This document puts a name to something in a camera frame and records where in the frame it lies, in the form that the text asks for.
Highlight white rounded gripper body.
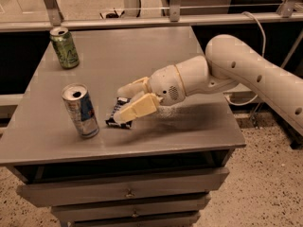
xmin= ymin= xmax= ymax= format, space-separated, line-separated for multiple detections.
xmin=149 ymin=65 xmax=186 ymax=106

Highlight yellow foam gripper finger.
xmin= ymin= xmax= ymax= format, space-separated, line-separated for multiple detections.
xmin=117 ymin=77 xmax=150 ymax=99
xmin=114 ymin=93 xmax=160 ymax=124

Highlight blue rxbar blueberry wrapper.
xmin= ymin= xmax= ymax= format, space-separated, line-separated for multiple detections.
xmin=104 ymin=96 xmax=133 ymax=131

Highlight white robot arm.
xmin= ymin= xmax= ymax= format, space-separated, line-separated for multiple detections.
xmin=114 ymin=34 xmax=303 ymax=134

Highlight silver blue redbull can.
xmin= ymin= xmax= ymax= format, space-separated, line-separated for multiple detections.
xmin=62 ymin=83 xmax=99 ymax=138

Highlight green soda can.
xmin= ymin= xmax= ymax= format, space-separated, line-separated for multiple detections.
xmin=50 ymin=26 xmax=80 ymax=69

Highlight grey drawer cabinet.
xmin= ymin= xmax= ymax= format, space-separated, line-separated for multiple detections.
xmin=0 ymin=26 xmax=244 ymax=227

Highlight middle grey drawer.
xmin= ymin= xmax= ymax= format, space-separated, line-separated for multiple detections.
xmin=51 ymin=193 xmax=210 ymax=221

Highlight grey drawer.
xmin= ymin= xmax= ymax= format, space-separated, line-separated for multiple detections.
xmin=51 ymin=193 xmax=210 ymax=221
xmin=17 ymin=167 xmax=229 ymax=207
xmin=71 ymin=211 xmax=200 ymax=227

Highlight bottom grey drawer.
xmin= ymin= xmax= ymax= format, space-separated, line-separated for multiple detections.
xmin=71 ymin=211 xmax=200 ymax=227

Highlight top grey drawer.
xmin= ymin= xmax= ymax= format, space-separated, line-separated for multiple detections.
xmin=17 ymin=167 xmax=229 ymax=207

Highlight grey metal railing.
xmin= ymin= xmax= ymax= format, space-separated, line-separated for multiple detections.
xmin=0 ymin=0 xmax=303 ymax=32

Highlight white cable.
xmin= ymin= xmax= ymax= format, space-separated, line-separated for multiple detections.
xmin=224 ymin=10 xmax=267 ymax=107

